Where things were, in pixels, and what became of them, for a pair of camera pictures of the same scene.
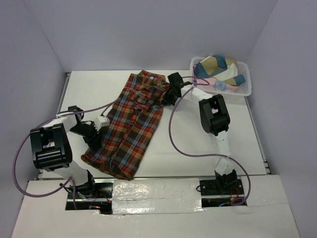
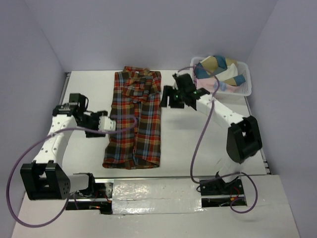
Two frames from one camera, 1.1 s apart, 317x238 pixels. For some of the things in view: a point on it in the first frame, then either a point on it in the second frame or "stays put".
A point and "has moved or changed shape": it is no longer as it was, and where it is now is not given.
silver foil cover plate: x=146 y=196 stays put
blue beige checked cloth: x=222 y=69 stays put
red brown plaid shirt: x=132 y=127 has moved or changed shape
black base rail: x=212 y=194 stays put
